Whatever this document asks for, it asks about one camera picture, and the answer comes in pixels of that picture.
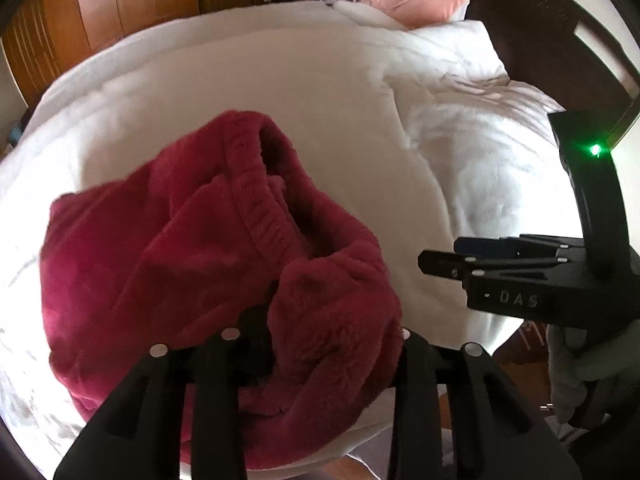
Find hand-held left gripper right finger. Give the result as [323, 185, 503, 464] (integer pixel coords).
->
[387, 329, 585, 480]

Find white bed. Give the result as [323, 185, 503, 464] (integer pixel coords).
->
[0, 0, 568, 480]

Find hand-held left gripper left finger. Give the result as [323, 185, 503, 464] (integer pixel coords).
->
[52, 326, 251, 480]

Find white pillow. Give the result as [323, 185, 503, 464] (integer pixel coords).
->
[332, 0, 406, 31]

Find white duvet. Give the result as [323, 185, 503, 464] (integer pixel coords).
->
[382, 19, 568, 311]

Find wooden wardrobe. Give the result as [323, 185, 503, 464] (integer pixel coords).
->
[0, 0, 202, 108]

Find red fleece pants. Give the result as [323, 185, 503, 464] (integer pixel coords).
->
[39, 109, 405, 476]

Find person's right hand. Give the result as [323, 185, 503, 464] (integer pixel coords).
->
[546, 322, 640, 427]

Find dark wooden headboard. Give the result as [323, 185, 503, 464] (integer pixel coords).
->
[462, 0, 640, 133]

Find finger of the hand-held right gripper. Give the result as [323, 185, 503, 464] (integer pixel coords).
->
[417, 249, 568, 282]
[454, 234, 586, 261]

